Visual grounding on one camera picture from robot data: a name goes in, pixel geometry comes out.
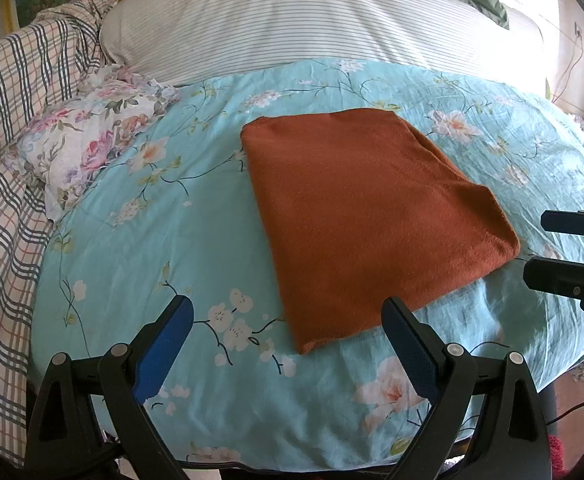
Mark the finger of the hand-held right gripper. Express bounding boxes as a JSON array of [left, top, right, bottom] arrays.
[[524, 256, 584, 346], [540, 206, 584, 248]]

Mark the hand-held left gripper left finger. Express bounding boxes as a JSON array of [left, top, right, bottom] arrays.
[[24, 295, 195, 480]]

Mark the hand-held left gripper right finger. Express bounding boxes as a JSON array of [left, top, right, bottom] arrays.
[[381, 296, 552, 480]]

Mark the orange knit sweater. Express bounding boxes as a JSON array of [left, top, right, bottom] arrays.
[[240, 108, 522, 356]]

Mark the teal floral blanket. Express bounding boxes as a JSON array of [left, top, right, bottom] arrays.
[[29, 57, 584, 471]]

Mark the plaid bed sheet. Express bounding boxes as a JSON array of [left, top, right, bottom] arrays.
[[0, 0, 118, 466]]

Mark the floral print pillow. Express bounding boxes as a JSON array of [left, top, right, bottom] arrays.
[[4, 64, 180, 221]]

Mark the white striped duvet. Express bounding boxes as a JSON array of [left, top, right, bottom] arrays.
[[99, 0, 547, 96]]

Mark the thin wall cable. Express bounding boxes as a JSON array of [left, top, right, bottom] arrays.
[[552, 35, 584, 103]]

